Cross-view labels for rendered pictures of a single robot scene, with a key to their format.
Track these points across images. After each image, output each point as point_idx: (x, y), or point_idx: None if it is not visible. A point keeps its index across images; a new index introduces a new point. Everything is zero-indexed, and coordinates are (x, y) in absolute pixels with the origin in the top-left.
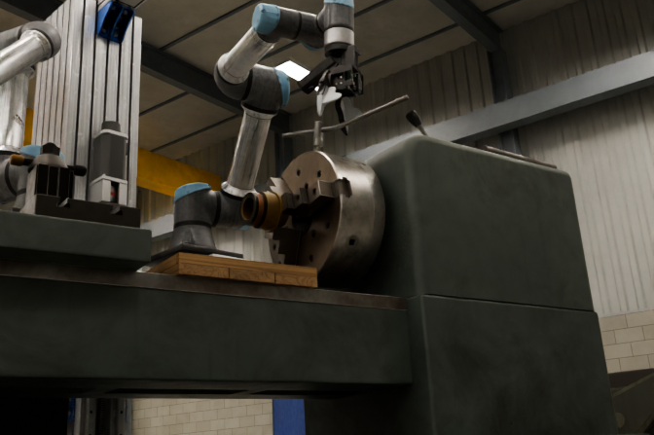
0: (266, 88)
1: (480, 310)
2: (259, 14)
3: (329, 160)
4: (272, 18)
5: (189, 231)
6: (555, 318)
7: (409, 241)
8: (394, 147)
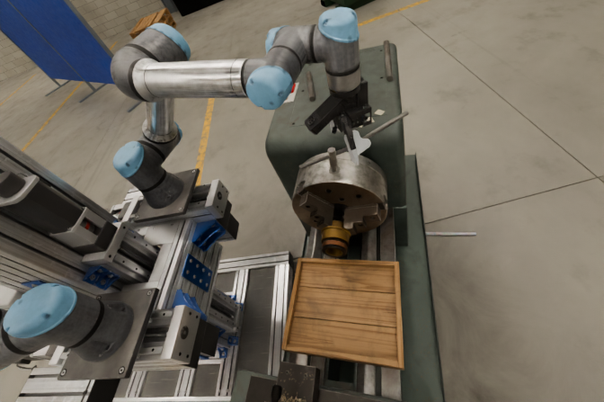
0: None
1: None
2: (274, 97)
3: (371, 192)
4: (288, 93)
5: (161, 189)
6: None
7: (397, 188)
8: (384, 139)
